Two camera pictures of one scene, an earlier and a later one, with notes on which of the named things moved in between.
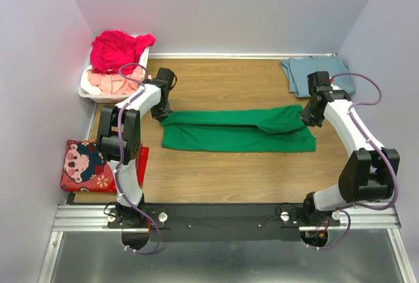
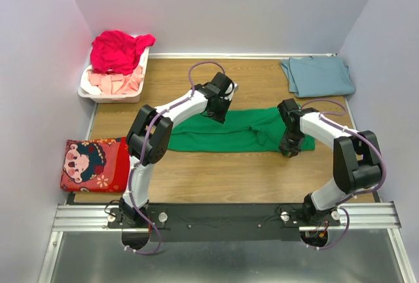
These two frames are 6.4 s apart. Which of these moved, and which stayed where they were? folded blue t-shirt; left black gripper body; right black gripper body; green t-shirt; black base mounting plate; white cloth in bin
Moved: left black gripper body; right black gripper body
Stayed: green t-shirt; folded blue t-shirt; white cloth in bin; black base mounting plate
